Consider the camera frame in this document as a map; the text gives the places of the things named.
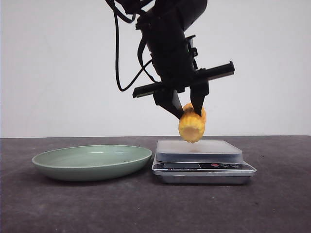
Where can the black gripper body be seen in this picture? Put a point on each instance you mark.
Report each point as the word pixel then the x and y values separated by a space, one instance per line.
pixel 172 53

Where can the silver digital kitchen scale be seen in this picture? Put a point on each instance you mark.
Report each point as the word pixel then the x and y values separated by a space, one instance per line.
pixel 207 161

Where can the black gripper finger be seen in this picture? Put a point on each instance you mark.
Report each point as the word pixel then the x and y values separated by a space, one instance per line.
pixel 198 91
pixel 169 100

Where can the green shallow plate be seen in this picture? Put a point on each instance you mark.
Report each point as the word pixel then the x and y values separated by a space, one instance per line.
pixel 91 163

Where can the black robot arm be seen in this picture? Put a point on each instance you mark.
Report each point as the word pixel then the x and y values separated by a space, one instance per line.
pixel 172 53

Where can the yellow corn cob piece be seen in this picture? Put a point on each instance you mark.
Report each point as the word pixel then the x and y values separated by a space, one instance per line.
pixel 191 125

